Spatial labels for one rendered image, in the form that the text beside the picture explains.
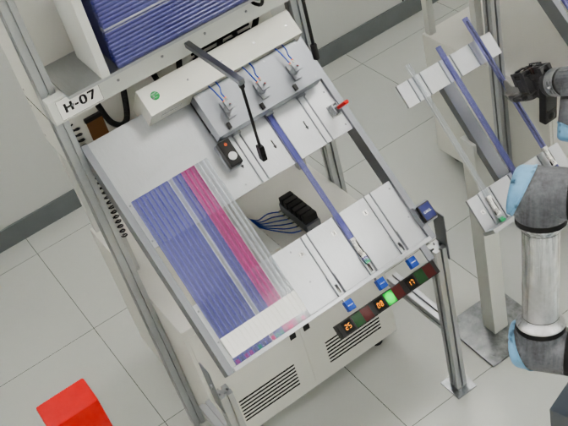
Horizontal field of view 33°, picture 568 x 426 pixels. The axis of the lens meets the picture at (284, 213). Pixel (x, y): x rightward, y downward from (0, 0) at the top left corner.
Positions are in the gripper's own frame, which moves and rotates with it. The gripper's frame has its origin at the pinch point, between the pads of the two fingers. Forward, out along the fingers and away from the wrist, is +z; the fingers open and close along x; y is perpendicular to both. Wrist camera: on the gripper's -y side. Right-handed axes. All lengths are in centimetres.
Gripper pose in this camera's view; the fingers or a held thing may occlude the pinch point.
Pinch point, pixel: (511, 94)
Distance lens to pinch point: 278.9
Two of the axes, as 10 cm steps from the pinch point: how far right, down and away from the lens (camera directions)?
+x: -8.2, 5.0, -2.9
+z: -3.7, -0.5, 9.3
